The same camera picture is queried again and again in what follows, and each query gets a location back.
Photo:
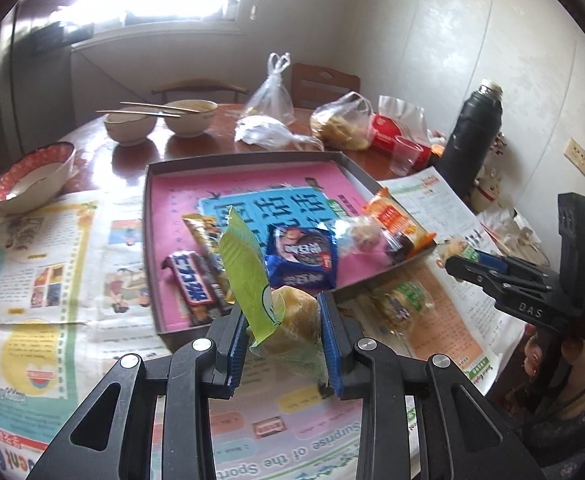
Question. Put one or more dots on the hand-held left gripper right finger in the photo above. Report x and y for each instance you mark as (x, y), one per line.
(330, 345)

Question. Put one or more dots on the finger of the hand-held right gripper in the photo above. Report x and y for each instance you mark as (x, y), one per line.
(512, 267)
(472, 277)

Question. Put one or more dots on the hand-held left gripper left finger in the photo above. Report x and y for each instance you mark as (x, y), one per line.
(237, 355)

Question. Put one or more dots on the dark snack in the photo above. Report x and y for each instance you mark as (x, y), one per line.
(400, 247)

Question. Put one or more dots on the brown chocolate bar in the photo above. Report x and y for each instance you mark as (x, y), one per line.
(195, 285)

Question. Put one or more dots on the blue cookie packet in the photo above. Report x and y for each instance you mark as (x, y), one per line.
(300, 255)

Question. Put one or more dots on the green pastry packet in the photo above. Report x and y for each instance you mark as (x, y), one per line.
(242, 260)

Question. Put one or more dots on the clear-wrapped round pastry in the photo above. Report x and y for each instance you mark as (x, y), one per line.
(365, 232)

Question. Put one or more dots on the yellow snack packet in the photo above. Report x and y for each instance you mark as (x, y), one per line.
(202, 230)

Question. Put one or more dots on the plastic bag of fried snacks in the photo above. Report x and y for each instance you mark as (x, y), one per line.
(337, 127)

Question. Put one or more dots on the person's right hand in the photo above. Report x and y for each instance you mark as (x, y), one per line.
(579, 360)

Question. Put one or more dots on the white crumpled paper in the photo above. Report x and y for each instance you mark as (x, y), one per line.
(507, 230)

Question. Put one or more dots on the clear-wrapped pastry green label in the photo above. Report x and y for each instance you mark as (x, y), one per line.
(405, 305)

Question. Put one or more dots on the cat figurine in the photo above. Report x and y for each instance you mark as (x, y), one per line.
(489, 187)

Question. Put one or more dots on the printed newspaper sheet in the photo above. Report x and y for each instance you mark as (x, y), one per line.
(37, 310)
(432, 200)

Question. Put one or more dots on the orange snack packet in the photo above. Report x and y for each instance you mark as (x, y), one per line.
(392, 215)

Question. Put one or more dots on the black thermos bottle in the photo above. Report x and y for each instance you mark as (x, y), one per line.
(472, 140)

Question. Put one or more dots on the clear plastic cup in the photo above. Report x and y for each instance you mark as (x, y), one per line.
(406, 157)

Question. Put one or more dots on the person's dark patterned clothing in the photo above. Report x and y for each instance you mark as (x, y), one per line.
(572, 450)

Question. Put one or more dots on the red tissue pack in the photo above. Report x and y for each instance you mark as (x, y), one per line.
(387, 132)

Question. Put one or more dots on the white crumpled plastic bag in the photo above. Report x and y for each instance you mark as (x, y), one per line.
(262, 130)

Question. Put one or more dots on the white bowl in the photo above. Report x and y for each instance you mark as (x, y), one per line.
(130, 132)
(192, 122)

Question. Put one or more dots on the clear knotted plastic bag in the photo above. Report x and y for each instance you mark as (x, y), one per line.
(272, 95)

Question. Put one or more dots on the wooden chopstick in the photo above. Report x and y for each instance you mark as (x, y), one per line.
(152, 106)
(137, 113)

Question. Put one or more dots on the red patterned bowl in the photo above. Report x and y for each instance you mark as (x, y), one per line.
(37, 180)

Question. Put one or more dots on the grey refrigerator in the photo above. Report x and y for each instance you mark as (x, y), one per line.
(32, 85)

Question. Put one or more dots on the beige wall socket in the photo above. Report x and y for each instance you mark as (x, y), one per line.
(578, 156)

